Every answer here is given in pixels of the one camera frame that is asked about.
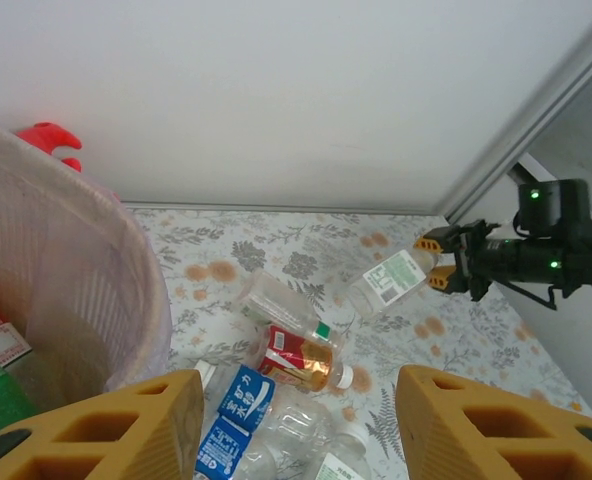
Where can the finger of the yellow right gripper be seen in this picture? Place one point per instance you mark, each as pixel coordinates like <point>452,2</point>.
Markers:
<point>442,279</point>
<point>430,246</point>

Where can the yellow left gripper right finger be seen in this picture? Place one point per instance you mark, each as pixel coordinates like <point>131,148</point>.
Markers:
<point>451,435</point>

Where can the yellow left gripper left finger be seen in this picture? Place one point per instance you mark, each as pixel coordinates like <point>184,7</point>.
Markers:
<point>126,450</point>

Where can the white green label bottle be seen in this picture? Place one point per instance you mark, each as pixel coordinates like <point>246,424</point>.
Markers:
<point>391,280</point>
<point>336,467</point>

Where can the blue label water bottle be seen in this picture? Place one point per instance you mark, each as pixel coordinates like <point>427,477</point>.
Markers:
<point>221,447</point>
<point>248,395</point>

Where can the clear crushed bottle blue cap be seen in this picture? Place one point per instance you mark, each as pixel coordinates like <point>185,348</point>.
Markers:
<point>296,430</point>

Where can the clear crushed bottle green cap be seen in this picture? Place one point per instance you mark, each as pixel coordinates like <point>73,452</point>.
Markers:
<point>276,300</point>

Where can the red label tea bottle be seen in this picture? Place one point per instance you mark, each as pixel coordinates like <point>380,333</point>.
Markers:
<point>296,355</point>

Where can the pink plastic basket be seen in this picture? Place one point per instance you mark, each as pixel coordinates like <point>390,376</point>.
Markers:
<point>76,360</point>

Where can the floral tablecloth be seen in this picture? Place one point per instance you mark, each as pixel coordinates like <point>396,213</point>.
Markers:
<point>326,235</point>

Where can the red fish plush toy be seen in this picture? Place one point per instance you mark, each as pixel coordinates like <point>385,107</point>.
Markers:
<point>46,135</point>

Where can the aluminium frame post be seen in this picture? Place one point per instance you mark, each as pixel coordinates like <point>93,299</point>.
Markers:
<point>526,125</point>

